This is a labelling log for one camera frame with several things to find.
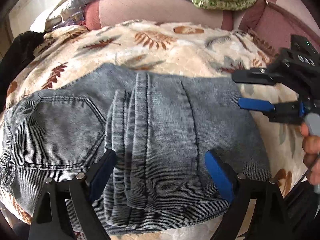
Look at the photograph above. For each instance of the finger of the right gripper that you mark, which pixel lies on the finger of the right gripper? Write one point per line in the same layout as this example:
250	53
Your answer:
255	105
257	76

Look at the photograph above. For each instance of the light blue denim pants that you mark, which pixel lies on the light blue denim pants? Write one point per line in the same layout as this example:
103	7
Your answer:
159	126

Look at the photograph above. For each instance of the leaf-print cream blanket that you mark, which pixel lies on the leaf-print cream blanket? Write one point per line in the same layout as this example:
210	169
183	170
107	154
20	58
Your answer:
169	48

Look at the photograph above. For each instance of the person's right hand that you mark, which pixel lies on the person's right hand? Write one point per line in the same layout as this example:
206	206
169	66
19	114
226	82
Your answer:
311	147

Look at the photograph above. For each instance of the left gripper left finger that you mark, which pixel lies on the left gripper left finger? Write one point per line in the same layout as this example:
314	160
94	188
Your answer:
51	219

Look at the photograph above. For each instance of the black trousers leg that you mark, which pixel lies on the black trousers leg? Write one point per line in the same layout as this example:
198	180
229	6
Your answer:
302	209

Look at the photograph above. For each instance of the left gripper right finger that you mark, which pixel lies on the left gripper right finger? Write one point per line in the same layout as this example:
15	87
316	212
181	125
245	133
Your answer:
269	220

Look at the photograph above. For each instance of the black garment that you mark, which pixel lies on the black garment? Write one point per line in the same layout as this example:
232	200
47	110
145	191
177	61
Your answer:
18	56

